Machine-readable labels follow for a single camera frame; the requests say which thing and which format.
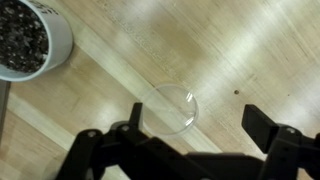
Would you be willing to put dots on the small dark crumb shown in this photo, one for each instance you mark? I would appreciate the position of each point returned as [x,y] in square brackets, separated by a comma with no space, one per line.
[236,92]

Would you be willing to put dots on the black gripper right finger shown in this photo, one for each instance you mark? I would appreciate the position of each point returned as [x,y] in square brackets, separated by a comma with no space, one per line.
[260,128]

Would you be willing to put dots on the white mug with dark soil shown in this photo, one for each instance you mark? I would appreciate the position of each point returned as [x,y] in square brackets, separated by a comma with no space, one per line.
[56,40]

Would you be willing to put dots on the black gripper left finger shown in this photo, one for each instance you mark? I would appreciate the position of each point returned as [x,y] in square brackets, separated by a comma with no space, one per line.
[136,115]

